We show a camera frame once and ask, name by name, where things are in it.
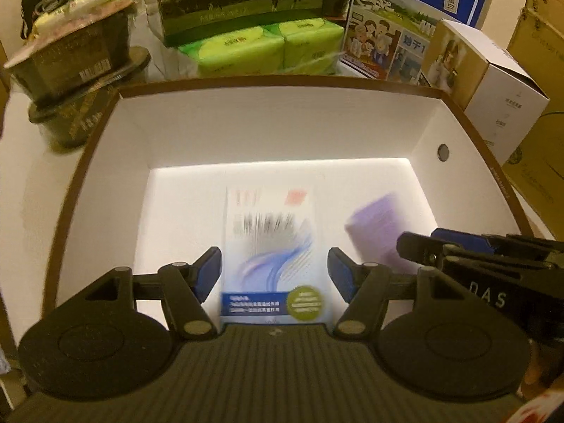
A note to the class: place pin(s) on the purple box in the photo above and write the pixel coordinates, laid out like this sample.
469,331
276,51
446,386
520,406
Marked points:
379,224

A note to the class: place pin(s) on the white medicine box blue swirl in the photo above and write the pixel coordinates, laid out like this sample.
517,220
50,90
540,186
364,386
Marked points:
273,246

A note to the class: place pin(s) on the dark instant noodle bowl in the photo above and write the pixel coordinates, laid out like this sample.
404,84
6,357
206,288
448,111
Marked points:
75,114
70,61

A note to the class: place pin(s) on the brown cardboard box white inside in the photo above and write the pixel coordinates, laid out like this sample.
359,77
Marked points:
264,127

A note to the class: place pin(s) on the plain corrugated cardboard box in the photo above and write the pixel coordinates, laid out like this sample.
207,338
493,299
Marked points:
539,22

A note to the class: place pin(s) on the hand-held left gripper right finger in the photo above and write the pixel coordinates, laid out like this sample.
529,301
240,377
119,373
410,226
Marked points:
340,272

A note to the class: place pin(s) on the green milk carton cow print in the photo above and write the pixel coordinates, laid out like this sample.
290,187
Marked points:
229,4

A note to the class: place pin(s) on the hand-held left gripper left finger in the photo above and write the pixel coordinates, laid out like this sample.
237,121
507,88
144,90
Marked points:
209,269

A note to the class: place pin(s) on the white box with woman picture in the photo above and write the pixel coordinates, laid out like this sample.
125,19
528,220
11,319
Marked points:
498,97

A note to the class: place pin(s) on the pale green tissue pack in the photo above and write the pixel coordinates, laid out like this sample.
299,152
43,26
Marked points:
83,4

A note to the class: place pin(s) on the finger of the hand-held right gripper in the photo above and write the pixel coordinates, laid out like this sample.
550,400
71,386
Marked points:
462,235
418,250

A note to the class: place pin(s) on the blue milk carton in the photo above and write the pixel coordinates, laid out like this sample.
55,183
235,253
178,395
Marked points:
396,13

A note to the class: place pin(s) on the large corrugated cardboard box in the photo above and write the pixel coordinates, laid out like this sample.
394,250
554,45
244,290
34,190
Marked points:
539,176

